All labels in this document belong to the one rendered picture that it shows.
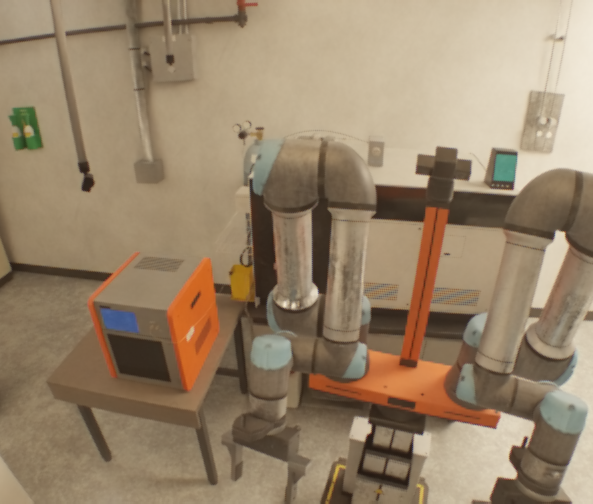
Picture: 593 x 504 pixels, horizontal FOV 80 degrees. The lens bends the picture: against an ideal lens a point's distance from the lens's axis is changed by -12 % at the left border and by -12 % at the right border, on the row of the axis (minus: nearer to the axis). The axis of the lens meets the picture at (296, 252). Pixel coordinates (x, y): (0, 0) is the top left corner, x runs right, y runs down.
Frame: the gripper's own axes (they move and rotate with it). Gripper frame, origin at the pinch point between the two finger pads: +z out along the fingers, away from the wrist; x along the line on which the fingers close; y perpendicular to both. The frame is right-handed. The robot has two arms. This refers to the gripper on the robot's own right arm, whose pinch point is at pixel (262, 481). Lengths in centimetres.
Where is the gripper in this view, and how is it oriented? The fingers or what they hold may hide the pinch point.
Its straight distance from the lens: 91.2
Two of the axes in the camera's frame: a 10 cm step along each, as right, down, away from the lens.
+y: 4.6, -0.3, 8.9
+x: -8.8, -1.0, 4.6
